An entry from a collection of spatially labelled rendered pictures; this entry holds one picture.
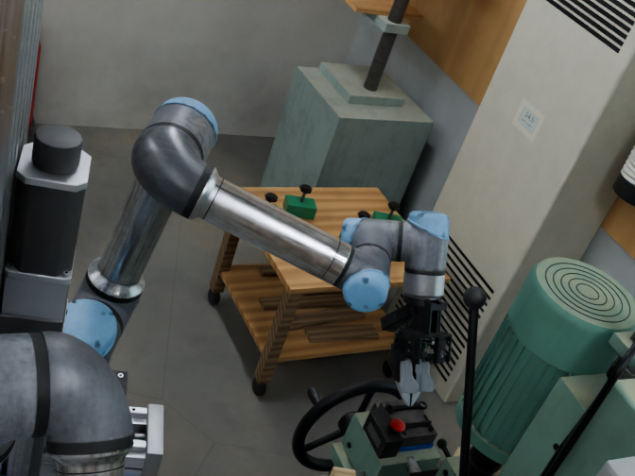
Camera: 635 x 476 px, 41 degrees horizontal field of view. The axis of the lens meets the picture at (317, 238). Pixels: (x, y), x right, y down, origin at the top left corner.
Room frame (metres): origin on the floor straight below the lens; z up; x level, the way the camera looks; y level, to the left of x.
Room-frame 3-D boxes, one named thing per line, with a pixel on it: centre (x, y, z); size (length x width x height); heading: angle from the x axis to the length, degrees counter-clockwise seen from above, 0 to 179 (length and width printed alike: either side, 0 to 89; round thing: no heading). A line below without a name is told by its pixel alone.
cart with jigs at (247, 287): (2.58, -0.06, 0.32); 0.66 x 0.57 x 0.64; 127
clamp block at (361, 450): (1.24, -0.28, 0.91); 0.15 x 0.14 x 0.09; 123
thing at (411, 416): (1.24, -0.28, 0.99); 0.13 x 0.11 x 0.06; 123
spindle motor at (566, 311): (1.09, -0.41, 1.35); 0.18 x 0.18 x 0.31
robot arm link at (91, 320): (1.16, 0.35, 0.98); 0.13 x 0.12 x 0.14; 4
